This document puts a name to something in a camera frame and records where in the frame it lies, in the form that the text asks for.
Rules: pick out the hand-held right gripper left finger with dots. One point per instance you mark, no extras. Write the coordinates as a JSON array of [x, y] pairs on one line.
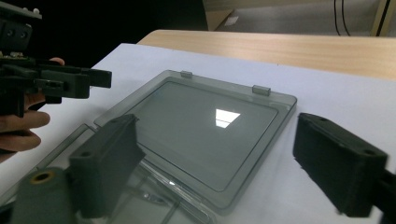
[[102, 165]]

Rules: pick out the black curtain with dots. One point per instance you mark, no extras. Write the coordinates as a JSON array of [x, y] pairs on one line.
[[109, 28]]

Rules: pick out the white table sheet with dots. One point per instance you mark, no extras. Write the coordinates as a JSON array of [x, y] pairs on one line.
[[311, 93]]

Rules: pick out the grey transparent compartment box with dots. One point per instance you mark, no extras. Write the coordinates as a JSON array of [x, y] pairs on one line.
[[193, 133]]

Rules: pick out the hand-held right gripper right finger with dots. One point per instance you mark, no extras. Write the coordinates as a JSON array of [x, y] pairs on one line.
[[339, 165]]

